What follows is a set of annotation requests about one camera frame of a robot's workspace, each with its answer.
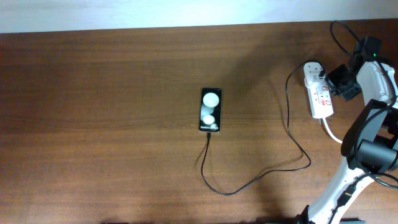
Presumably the white USB charger plug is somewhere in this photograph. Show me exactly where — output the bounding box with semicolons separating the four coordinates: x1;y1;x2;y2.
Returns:
303;62;326;88

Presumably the white power strip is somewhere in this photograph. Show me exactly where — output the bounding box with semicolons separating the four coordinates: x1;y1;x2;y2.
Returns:
306;81;333;119

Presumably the black Galaxy flip phone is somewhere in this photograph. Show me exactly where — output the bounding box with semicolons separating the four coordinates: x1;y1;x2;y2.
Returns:
198;88;222;133

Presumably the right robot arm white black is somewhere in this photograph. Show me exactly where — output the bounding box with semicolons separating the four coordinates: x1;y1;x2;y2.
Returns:
294;36;397;223

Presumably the black charger cable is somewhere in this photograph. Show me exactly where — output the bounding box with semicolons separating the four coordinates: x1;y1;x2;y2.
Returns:
200;59;326;197

